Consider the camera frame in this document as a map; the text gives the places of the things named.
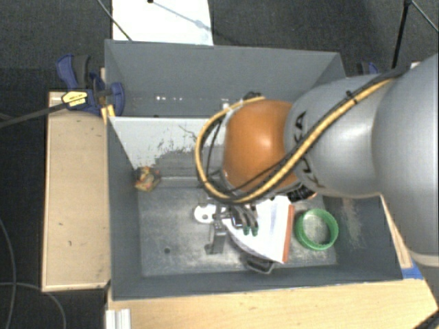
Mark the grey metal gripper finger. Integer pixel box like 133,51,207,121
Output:
208,230,228,255

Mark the grey metal bin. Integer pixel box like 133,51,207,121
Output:
104,38,404,301

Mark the white booklet with orange edge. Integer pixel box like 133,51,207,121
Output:
224,197,296,265

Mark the pale wood flat board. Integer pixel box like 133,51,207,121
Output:
40,90,112,293

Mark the green plastic ring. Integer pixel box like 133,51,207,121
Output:
294,208,340,252

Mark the black cylinder on white bracket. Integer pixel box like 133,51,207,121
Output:
287,185,315,204

